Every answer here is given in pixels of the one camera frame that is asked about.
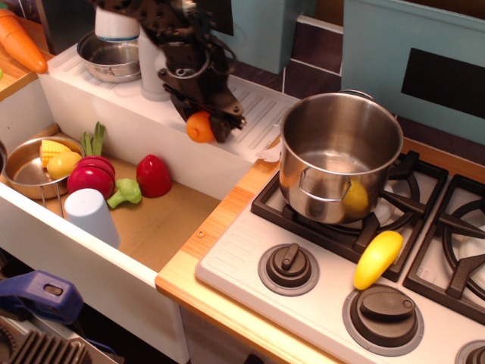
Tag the right black stove knob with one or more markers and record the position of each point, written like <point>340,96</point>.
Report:
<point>471,352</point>

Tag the grey metal mount bracket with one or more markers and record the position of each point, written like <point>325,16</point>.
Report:
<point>39,342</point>

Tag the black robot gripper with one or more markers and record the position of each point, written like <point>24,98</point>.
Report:
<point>196,76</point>

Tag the black stove grate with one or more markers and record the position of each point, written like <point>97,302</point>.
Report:
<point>449,266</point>
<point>410,194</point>

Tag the black stove knob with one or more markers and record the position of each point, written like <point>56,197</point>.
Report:
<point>471,352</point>
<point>383,320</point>
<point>288,270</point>

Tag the red toy pepper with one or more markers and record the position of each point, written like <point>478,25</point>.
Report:
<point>153,177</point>

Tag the right black stove grate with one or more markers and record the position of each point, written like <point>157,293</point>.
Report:
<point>449,266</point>

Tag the large steel pot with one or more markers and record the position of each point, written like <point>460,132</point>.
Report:
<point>336,155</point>

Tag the large orange toy carrot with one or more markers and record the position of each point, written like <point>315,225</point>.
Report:
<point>19,45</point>

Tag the light blue plastic cup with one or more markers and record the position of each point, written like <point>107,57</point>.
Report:
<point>88,210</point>

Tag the small orange toy carrot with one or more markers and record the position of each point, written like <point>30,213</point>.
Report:
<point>198,127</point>

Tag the blue clamp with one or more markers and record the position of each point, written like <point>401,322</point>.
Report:
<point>41,294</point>

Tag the small steel pan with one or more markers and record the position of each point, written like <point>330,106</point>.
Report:
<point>25,173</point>

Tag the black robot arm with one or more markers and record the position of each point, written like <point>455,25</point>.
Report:
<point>166,21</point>

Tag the green toy broccoli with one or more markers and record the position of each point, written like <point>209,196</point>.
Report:
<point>127,190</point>

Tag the white bottle blue band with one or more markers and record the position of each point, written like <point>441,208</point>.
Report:
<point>112,27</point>

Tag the yellow toy squash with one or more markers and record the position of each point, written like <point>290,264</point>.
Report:
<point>379,255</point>

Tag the red toy radish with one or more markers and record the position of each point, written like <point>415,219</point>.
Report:
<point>93,171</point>

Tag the left black stove knob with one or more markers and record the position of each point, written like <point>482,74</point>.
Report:
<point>288,270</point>

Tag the grey toy faucet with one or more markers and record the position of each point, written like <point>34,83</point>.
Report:
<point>151,61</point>

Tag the left black stove grate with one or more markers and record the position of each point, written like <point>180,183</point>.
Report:
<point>410,194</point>

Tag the steel bowl on ledge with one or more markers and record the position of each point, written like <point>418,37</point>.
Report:
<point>111,62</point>

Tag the middle black stove knob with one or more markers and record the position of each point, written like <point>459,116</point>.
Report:
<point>383,320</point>

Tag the yellow toy corn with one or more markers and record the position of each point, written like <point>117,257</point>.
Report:
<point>50,148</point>

